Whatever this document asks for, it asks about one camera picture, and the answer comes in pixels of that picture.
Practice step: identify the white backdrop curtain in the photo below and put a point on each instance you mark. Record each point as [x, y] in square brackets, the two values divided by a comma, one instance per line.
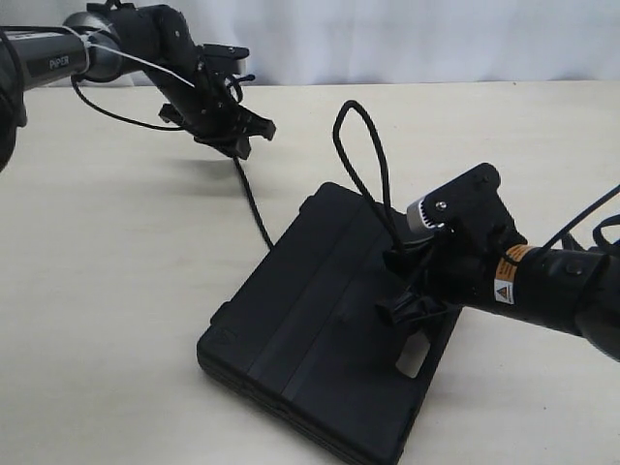
[353, 42]

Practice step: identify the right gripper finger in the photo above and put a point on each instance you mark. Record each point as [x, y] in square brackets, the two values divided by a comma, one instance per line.
[411, 235]
[408, 310]

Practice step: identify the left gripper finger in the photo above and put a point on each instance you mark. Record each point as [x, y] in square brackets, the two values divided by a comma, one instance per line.
[230, 145]
[247, 124]

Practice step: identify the black plastic carrying case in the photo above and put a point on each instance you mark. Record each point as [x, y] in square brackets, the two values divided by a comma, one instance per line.
[302, 337]

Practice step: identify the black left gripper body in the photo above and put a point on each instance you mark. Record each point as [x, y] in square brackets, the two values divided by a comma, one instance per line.
[202, 100]

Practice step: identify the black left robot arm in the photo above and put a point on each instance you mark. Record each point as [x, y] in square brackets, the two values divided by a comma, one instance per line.
[107, 41]

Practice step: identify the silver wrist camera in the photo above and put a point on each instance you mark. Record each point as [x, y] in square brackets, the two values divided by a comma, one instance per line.
[225, 59]
[468, 205]

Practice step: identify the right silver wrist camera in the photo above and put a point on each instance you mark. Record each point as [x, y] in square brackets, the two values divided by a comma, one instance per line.
[468, 205]

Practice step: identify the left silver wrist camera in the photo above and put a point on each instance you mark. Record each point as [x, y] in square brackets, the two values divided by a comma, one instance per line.
[225, 59]

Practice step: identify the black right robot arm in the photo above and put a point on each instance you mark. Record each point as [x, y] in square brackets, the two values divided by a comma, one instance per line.
[570, 290]

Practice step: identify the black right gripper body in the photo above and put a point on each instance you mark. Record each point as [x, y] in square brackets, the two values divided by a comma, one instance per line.
[452, 275]

